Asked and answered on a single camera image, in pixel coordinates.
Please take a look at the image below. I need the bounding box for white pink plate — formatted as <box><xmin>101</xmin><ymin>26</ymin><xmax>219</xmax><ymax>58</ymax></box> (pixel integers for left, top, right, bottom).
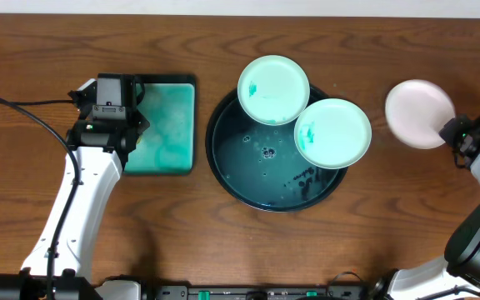
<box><xmin>385</xmin><ymin>79</ymin><xmax>455</xmax><ymax>149</ymax></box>

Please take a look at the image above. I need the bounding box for mint green plate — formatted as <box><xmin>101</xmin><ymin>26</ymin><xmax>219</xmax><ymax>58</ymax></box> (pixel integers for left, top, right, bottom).
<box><xmin>293</xmin><ymin>98</ymin><xmax>372</xmax><ymax>169</ymax></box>
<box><xmin>237</xmin><ymin>55</ymin><xmax>310</xmax><ymax>126</ymax></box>

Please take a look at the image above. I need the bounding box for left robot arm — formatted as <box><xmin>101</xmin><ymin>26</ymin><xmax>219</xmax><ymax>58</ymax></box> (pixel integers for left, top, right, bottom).
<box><xmin>0</xmin><ymin>117</ymin><xmax>153</xmax><ymax>300</ymax></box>

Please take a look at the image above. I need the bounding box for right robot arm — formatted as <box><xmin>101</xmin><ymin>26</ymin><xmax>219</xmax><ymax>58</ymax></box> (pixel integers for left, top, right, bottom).
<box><xmin>367</xmin><ymin>115</ymin><xmax>480</xmax><ymax>299</ymax></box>

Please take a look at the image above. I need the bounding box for black round tray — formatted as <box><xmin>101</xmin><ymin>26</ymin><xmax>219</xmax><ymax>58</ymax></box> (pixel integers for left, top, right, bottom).
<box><xmin>205</xmin><ymin>89</ymin><xmax>347</xmax><ymax>213</ymax></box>

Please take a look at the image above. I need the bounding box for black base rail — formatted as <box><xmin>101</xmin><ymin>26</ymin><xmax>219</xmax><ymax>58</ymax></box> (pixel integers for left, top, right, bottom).
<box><xmin>141</xmin><ymin>283</ymin><xmax>368</xmax><ymax>300</ymax></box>

